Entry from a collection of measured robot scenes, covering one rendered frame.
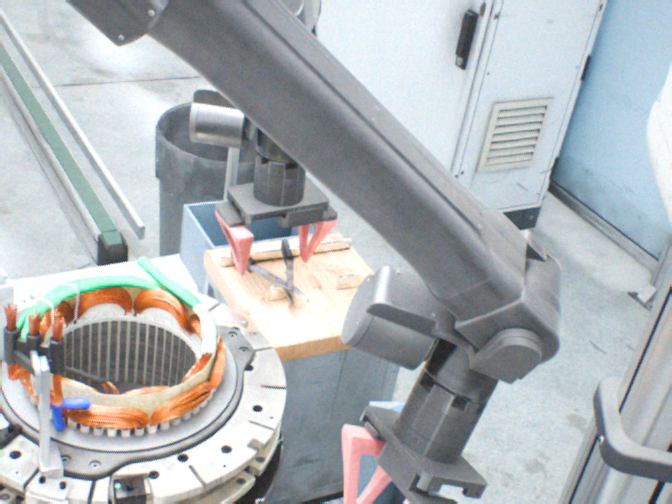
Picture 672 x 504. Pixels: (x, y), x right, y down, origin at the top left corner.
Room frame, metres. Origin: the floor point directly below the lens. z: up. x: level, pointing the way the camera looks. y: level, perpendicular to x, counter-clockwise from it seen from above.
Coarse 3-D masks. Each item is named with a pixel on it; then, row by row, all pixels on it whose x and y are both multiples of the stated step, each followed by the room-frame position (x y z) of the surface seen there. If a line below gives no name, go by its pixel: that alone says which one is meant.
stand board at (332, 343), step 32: (320, 256) 1.02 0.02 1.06; (352, 256) 1.04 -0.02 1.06; (224, 288) 0.93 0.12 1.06; (256, 288) 0.93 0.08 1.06; (320, 288) 0.95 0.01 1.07; (352, 288) 0.96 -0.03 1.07; (256, 320) 0.86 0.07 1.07; (288, 320) 0.88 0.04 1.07; (320, 320) 0.89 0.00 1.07; (288, 352) 0.83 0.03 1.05; (320, 352) 0.85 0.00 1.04
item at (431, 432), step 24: (384, 408) 0.61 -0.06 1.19; (408, 408) 0.57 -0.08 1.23; (432, 408) 0.56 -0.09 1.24; (456, 408) 0.56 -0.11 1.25; (480, 408) 0.57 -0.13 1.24; (384, 432) 0.57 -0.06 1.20; (408, 432) 0.56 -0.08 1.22; (432, 432) 0.55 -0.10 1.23; (456, 432) 0.55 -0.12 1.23; (408, 456) 0.54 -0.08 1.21; (432, 456) 0.54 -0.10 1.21; (456, 456) 0.55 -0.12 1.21; (432, 480) 0.52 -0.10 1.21; (456, 480) 0.53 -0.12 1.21; (480, 480) 0.54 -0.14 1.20
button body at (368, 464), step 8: (360, 456) 0.79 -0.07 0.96; (368, 456) 0.77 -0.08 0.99; (376, 456) 0.74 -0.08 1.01; (360, 464) 0.78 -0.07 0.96; (368, 464) 0.76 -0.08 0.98; (376, 464) 0.74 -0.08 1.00; (360, 472) 0.78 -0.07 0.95; (368, 472) 0.76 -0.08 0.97; (360, 480) 0.77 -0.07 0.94; (368, 480) 0.75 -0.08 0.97; (360, 488) 0.77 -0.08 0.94
